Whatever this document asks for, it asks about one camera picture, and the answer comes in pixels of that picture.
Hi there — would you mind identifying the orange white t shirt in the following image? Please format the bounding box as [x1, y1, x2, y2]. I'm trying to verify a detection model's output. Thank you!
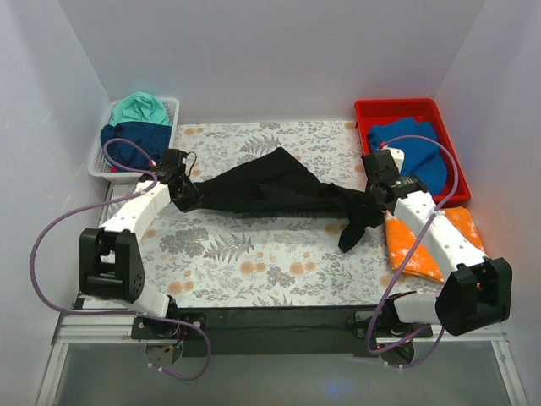
[385, 206, 484, 283]

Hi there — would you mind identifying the aluminium mounting rail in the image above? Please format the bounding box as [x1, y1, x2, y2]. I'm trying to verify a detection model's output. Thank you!
[38, 315, 527, 405]

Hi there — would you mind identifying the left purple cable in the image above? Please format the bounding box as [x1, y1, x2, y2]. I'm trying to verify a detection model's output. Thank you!
[30, 137, 212, 381]

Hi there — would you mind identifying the teal t shirt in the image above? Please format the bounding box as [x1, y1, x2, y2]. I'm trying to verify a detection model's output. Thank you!
[109, 91, 171, 126]

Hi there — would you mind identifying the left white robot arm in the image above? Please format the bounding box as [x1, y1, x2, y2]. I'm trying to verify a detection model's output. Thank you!
[79, 149, 201, 338]

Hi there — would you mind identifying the navy blue t shirt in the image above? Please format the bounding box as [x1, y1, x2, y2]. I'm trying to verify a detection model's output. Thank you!
[100, 122, 172, 170]

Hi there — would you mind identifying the white plastic basket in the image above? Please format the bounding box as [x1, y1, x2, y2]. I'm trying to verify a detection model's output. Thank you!
[88, 96, 180, 184]

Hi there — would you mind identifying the black t shirt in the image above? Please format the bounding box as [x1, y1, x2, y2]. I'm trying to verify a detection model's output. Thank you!
[172, 147, 384, 253]

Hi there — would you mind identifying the floral table mat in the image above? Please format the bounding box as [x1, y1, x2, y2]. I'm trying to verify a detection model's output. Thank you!
[139, 121, 441, 307]

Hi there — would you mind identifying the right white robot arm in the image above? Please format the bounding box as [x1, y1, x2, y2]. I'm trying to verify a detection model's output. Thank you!
[363, 149, 512, 337]

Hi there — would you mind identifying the red plastic bin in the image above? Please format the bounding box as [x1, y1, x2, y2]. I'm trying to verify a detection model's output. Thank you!
[353, 98, 472, 208]

